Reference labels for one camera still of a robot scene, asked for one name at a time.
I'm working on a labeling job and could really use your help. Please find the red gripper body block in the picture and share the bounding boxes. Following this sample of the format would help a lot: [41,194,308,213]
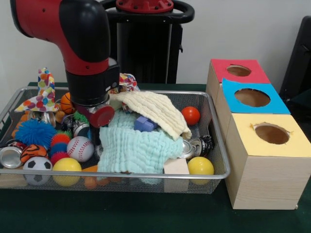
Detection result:
[87,104,116,129]

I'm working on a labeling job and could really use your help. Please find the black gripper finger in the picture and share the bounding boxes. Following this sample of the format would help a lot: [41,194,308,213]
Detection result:
[91,127,101,146]

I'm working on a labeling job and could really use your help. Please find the colourful polka-dot cloth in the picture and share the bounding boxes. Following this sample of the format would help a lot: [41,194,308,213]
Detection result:
[109,73,140,94]
[15,67,61,113]

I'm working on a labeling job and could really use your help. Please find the mint green muslin cloth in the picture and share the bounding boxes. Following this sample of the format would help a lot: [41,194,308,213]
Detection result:
[97,111,184,175]

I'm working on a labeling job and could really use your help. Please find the pale yellow muslin cloth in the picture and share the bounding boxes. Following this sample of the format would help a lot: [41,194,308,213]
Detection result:
[109,91,192,140]

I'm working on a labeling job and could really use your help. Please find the clear mesh bin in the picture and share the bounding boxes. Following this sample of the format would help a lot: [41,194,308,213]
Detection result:
[0,86,230,196]

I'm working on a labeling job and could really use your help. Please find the wooden box with three holes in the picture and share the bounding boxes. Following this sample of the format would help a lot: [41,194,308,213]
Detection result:
[205,59,311,210]

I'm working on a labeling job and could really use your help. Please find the white baseball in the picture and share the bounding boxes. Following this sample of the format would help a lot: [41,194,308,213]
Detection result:
[67,136,95,163]

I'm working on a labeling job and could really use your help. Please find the plain yellow ball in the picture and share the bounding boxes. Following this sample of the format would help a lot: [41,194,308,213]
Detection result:
[52,157,82,187]

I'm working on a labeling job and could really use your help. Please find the blue spiky rubber ball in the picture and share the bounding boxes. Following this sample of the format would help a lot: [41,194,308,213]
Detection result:
[15,120,57,149]

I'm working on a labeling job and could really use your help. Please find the black and white soccer ball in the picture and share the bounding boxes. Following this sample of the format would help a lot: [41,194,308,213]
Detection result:
[23,156,53,186]

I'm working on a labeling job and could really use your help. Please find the red ball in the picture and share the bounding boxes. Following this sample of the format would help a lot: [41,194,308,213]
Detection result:
[181,106,201,126]

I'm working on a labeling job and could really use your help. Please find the yellow smiley ball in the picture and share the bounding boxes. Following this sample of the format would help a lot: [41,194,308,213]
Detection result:
[188,156,214,185]

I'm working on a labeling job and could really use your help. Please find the black chair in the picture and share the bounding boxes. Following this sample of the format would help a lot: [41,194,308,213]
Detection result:
[279,16,311,122]

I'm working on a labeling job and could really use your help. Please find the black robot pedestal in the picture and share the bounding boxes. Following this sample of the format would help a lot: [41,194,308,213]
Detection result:
[104,0,195,84]

